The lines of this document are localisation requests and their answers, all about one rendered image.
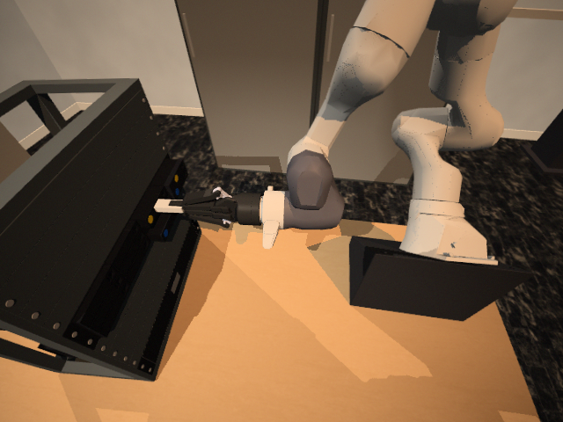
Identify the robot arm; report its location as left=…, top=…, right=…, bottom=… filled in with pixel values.
left=260, top=0, right=518, bottom=265

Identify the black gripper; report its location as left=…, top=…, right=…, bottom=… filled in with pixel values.
left=154, top=185, right=263, bottom=229

